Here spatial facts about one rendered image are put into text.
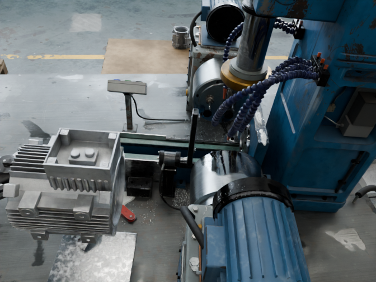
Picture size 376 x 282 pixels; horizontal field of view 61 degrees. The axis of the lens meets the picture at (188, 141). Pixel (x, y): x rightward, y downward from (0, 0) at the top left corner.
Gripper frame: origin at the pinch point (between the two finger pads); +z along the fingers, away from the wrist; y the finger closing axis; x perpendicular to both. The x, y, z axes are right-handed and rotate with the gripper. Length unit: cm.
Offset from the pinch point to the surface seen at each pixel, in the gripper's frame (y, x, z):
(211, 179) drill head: 19.0, 26.3, 29.9
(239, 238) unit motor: -11.0, 7.5, 34.0
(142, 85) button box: 76, 30, 1
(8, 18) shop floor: 362, 114, -224
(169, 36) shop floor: 348, 138, -14
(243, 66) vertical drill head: 48, 5, 41
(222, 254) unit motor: -13.5, 9.1, 30.7
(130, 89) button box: 74, 31, -5
